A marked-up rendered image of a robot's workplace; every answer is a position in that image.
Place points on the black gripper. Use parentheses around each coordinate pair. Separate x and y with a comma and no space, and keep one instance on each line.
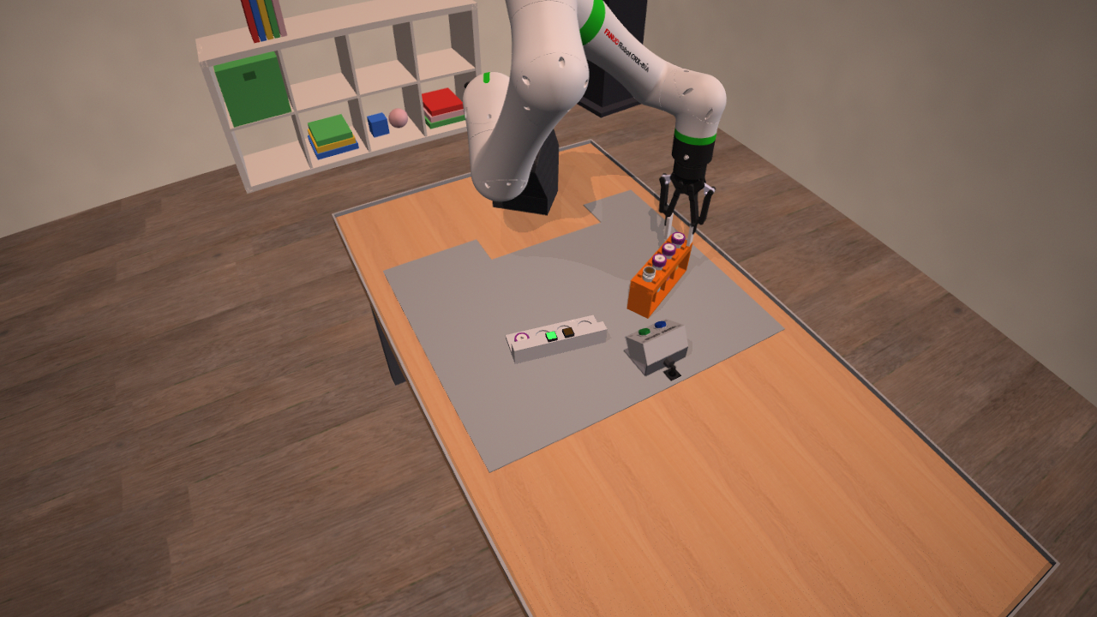
(689,180)

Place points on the grey flat mat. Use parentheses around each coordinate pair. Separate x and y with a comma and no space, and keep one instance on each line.
(461,305)

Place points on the orange tube rack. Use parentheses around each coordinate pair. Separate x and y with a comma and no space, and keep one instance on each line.
(643,297)

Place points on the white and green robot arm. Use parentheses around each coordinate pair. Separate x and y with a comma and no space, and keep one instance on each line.
(551,40)

